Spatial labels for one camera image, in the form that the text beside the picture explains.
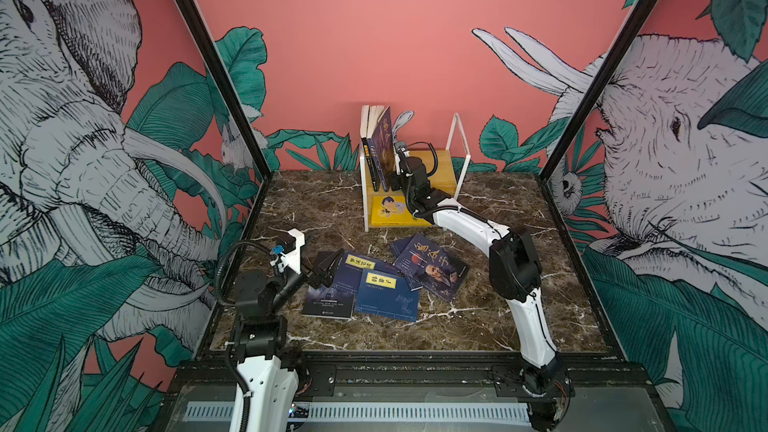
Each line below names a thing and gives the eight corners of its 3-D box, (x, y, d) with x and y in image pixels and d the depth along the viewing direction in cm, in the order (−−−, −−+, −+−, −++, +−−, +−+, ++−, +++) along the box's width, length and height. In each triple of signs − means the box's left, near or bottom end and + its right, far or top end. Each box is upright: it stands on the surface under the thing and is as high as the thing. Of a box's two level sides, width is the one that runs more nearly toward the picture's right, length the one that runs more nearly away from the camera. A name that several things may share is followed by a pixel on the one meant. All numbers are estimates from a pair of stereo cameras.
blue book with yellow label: (354, 312, 87) (353, 308, 85) (363, 273, 95) (362, 268, 93) (417, 321, 86) (418, 318, 83) (420, 281, 94) (421, 276, 91)
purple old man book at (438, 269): (394, 265, 96) (394, 262, 94) (417, 236, 103) (418, 232, 102) (449, 302, 88) (450, 299, 87) (470, 268, 96) (471, 264, 94)
